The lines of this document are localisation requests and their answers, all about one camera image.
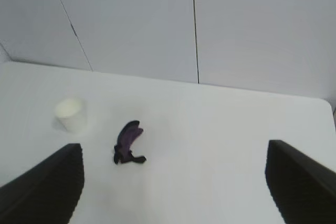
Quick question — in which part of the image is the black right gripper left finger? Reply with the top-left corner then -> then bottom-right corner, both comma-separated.
0,143 -> 86,224

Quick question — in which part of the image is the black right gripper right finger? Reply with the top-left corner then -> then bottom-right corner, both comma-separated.
264,140 -> 336,224

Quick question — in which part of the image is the white paper cup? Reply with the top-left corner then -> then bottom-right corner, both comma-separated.
54,97 -> 89,134

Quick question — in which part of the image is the black and purple cloth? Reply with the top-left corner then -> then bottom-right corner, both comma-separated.
113,120 -> 148,165

